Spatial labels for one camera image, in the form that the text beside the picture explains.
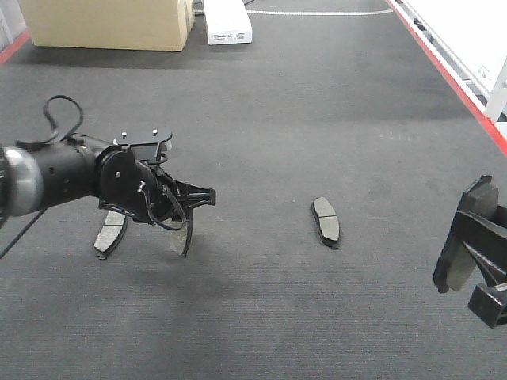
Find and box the grey brake pad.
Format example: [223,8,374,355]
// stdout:
[433,175,499,293]
[93,211,128,260]
[311,197,340,249]
[169,215,193,257]

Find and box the dark conveyor belt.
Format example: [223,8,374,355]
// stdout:
[1,14,506,379]

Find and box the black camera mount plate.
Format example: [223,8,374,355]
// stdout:
[113,127,173,162]

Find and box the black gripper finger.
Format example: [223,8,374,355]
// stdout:
[455,209,506,285]
[468,283,506,328]

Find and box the white long box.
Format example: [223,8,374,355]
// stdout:
[203,0,253,46]

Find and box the white aluminium side frame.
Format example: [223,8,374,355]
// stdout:
[404,0,506,122]

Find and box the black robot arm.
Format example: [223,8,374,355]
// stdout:
[1,133,216,227]

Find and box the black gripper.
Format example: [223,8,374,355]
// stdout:
[98,150,216,224]

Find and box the cardboard box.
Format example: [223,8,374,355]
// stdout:
[19,0,195,51]

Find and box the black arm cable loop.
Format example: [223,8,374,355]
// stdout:
[15,94,85,150]

